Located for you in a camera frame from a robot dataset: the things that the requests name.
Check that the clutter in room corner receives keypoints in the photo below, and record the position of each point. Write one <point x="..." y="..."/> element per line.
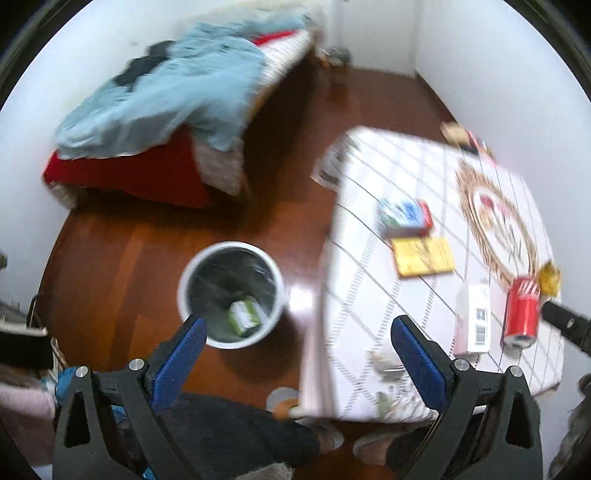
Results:
<point x="336" y="55"/>

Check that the black object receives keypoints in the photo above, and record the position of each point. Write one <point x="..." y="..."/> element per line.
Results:
<point x="23" y="348"/>

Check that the person's dark trouser leg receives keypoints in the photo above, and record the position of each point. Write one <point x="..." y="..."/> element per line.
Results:
<point x="240" y="438"/>

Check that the dark cloth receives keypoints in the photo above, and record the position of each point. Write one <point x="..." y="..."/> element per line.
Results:
<point x="572" y="424"/>

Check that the red soda can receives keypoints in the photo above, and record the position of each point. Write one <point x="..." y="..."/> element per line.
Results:
<point x="521" y="309"/>

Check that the grey slipper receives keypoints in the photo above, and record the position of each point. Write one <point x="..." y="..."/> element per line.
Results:
<point x="282" y="401"/>
<point x="371" y="446"/>

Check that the red bed sheet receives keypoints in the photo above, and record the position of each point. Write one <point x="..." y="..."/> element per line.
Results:
<point x="138" y="173"/>

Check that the green white carton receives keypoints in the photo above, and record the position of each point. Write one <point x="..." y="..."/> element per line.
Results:
<point x="247" y="314"/>

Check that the printed paper sheet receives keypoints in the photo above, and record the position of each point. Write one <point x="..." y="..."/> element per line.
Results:
<point x="328" y="164"/>

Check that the white patterned tablecloth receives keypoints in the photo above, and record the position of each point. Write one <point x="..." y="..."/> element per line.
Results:
<point x="369" y="286"/>

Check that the dark clothing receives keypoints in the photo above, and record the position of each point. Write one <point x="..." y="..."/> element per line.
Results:
<point x="143" y="64"/>

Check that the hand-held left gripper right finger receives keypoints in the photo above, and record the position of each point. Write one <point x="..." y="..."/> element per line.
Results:
<point x="420" y="364"/>

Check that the bed with white mattress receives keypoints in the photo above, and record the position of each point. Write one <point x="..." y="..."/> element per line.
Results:
<point x="281" y="60"/>

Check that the light blue blanket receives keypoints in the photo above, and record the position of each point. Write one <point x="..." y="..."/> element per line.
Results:
<point x="184" y="87"/>

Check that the yellow crumpled wrapper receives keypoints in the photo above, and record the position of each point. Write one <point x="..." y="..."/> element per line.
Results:
<point x="549" y="277"/>

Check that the grey crumpled wrapper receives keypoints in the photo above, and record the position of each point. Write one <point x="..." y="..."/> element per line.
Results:
<point x="387" y="365"/>

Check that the yellow sponge pad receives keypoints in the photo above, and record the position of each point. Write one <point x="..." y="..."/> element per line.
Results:
<point x="422" y="256"/>

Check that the blue red box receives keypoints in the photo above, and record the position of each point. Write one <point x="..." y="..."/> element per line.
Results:
<point x="406" y="214"/>

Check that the pink cloth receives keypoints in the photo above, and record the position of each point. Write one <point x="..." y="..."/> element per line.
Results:
<point x="23" y="415"/>

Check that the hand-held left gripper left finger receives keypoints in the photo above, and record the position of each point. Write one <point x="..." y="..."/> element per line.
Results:
<point x="184" y="355"/>

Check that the white trash bin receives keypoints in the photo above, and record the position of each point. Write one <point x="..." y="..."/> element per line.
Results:
<point x="198" y="272"/>

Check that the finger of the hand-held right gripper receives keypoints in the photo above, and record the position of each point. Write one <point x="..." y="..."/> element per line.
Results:
<point x="570" y="325"/>

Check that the small brown pink boxes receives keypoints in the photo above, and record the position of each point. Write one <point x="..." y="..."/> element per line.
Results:
<point x="464" y="138"/>

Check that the white pink carton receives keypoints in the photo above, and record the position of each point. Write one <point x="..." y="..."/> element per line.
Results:
<point x="473" y="318"/>

